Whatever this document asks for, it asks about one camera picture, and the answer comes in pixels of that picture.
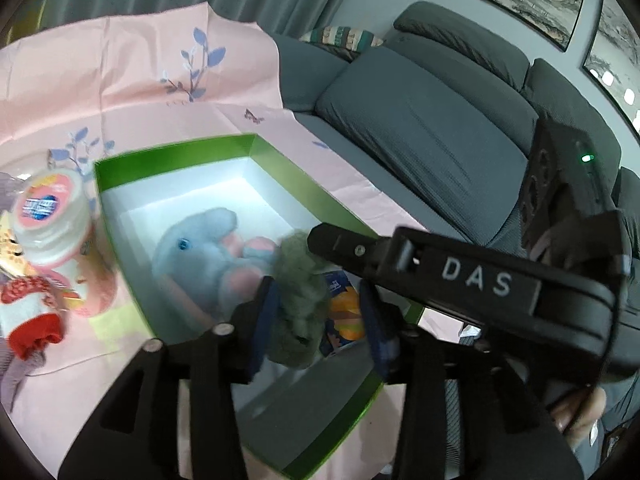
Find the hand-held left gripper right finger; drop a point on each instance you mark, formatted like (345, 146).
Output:
(377, 330)

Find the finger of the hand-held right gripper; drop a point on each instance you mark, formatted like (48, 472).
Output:
(345, 247)

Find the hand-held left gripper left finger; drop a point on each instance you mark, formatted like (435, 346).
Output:
(265, 320)

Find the green fleece cloth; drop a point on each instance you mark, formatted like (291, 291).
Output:
(300, 310)

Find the blue fruit print carton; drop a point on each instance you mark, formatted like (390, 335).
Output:
(342, 320)

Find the blue plush elephant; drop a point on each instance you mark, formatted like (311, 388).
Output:
(200, 255)

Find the green cardboard box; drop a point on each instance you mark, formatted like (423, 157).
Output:
(235, 180)

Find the person's right hand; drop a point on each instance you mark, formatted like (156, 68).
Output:
(580, 410)

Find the grey sofa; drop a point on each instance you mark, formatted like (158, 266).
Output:
(425, 110)

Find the striped pillow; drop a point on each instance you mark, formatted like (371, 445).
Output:
(345, 36)

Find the red and white sock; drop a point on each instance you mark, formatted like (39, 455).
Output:
(30, 310)

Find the pink plastic jar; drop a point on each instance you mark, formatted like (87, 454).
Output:
(50, 210)

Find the yellow snack packet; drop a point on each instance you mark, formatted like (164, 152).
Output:
(12, 255)

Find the pink printed bedsheet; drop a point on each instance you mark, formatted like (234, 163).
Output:
(125, 60)

